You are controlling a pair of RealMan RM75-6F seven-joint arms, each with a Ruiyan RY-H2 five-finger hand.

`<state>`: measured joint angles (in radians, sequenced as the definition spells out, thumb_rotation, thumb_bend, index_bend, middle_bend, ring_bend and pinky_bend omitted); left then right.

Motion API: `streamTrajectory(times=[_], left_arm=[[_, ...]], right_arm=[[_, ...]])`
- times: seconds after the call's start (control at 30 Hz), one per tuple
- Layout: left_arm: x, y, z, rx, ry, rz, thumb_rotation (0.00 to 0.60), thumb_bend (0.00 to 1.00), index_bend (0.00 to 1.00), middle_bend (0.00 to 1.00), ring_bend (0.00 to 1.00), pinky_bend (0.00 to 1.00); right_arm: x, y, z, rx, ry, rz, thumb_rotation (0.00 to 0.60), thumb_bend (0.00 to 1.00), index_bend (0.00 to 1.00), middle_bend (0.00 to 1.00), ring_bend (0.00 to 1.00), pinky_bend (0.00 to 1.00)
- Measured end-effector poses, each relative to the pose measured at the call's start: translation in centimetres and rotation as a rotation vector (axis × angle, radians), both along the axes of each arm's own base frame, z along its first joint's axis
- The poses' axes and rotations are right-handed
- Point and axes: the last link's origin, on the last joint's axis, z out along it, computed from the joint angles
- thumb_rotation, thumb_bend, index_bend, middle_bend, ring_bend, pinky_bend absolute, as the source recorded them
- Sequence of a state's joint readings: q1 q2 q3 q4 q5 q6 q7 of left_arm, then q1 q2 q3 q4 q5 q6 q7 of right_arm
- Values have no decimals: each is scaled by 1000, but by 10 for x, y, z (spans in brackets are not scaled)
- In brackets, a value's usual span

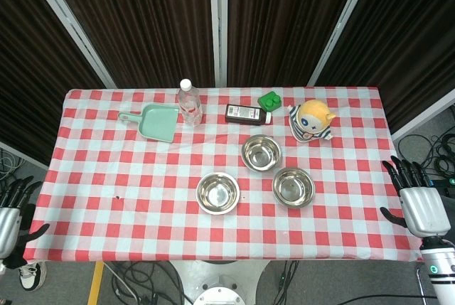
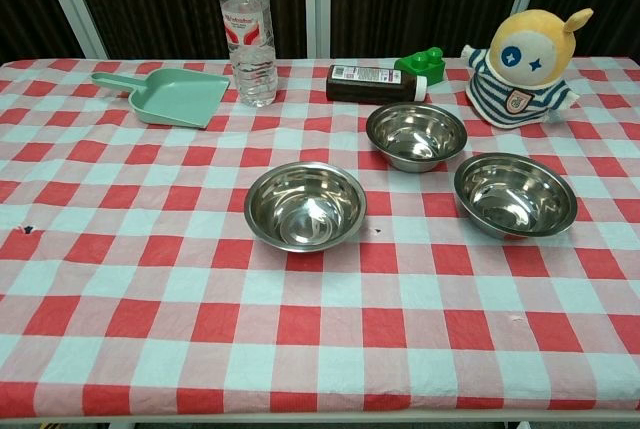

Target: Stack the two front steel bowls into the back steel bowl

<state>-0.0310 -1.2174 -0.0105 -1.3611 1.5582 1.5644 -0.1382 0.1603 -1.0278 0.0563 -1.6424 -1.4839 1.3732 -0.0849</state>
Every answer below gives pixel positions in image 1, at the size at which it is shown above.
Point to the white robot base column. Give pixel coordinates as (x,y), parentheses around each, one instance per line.
(220,276)

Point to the stainless steel bowl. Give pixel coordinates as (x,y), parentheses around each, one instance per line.
(261,154)
(293,187)
(218,194)

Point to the mint green plastic dustpan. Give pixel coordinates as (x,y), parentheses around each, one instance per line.
(158,123)

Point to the red white checkered tablecloth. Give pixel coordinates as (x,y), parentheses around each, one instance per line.
(142,212)

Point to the clear plastic water bottle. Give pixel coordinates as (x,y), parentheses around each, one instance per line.
(190,106)

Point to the black box with green light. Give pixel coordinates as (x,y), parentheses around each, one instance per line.
(442,185)

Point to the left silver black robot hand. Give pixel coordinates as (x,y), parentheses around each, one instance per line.
(8,230)

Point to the yellow striped plush toy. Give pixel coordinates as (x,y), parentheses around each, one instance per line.
(313,120)

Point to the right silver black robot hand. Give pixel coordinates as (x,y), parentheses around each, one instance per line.
(424,209)

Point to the dark brown curtain panel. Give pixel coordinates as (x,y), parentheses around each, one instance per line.
(409,35)
(142,17)
(28,70)
(284,17)

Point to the white partition frame post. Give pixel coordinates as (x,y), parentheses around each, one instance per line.
(339,26)
(73,29)
(217,24)

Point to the white partition base rail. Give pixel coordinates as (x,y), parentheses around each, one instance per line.
(423,116)
(21,154)

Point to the white black sneaker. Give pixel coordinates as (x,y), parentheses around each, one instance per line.
(32,276)

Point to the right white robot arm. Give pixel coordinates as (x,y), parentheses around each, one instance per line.
(440,276)

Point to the brown labelled medicine bottle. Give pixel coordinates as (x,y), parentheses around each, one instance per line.
(245,114)

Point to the green plastic box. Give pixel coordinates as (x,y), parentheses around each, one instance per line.
(269,101)

